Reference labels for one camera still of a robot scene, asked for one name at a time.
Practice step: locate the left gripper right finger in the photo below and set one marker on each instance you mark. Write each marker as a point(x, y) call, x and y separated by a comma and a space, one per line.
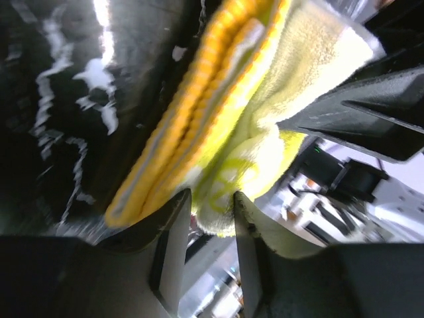
point(283, 275)

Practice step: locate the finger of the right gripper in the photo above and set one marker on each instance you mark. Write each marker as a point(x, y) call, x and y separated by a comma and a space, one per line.
point(380, 116)

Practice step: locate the yellow patterned towel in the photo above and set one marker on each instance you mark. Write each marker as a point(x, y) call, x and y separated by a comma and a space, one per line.
point(258, 64)

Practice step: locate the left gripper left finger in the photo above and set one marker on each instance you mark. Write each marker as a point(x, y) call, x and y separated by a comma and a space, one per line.
point(135, 273)

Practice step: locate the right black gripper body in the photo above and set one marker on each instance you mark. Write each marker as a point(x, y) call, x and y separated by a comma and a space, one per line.
point(348, 181)

